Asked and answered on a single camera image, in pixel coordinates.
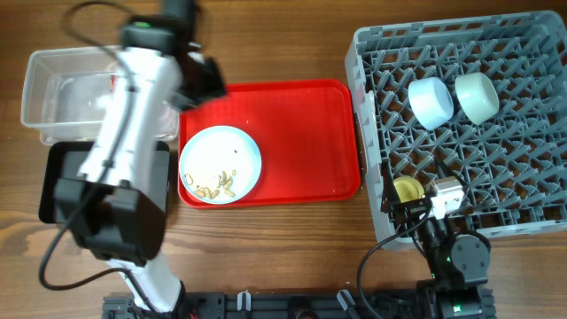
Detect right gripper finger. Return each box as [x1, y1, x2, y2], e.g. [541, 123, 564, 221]
[434, 157, 465, 186]
[381, 161, 400, 213]

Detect yellow cup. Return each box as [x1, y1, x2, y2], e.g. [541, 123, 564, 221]
[393, 176, 425, 203]

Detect light blue bowl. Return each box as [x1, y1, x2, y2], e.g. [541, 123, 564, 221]
[408, 77, 454, 130]

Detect green bowl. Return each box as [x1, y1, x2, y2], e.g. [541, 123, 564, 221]
[454, 73, 500, 125]

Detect light blue plate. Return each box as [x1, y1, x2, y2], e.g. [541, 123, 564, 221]
[179, 126, 262, 206]

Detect white plastic spoon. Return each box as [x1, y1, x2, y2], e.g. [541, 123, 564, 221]
[366, 90, 376, 113]

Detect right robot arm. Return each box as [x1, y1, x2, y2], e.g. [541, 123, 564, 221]
[382, 159, 496, 318]

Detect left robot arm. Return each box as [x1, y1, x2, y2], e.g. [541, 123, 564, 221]
[53, 1, 226, 318]

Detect grey dishwasher rack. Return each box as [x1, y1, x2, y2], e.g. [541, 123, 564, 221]
[345, 11, 566, 250]

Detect food scraps on plate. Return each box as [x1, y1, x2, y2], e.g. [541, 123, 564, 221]
[183, 169, 237, 200]

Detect red serving tray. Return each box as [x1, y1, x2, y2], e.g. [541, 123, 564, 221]
[178, 79, 361, 206]

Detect clear plastic bin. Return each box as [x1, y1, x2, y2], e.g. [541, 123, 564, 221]
[20, 43, 181, 146]

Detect black tray bin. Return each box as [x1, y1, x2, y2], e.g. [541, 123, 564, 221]
[38, 141, 171, 224]

